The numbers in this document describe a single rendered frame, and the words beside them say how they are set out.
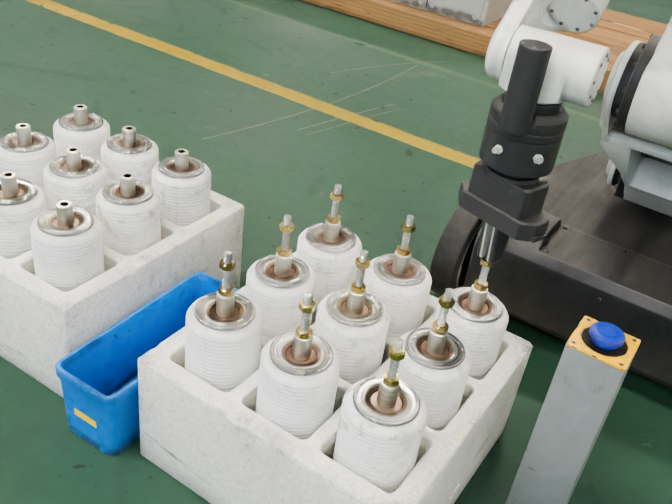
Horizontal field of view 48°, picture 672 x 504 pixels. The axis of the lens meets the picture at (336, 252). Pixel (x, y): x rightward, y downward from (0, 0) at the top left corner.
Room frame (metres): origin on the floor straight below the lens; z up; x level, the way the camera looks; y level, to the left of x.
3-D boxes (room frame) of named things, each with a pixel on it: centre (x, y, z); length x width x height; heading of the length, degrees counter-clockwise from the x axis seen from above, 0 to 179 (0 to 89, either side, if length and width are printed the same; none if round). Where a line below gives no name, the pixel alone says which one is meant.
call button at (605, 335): (0.70, -0.32, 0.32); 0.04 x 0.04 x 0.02
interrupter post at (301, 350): (0.67, 0.02, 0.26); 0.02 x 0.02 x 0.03
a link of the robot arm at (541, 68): (0.80, -0.20, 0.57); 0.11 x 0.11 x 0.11; 64
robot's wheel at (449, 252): (1.21, -0.24, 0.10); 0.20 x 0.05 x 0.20; 152
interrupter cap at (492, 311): (0.82, -0.20, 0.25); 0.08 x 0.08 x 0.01
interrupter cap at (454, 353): (0.72, -0.14, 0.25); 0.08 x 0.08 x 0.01
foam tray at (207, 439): (0.77, -0.03, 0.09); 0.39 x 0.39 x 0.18; 61
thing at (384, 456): (0.61, -0.08, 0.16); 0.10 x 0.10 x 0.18
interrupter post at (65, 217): (0.88, 0.38, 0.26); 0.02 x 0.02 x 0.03
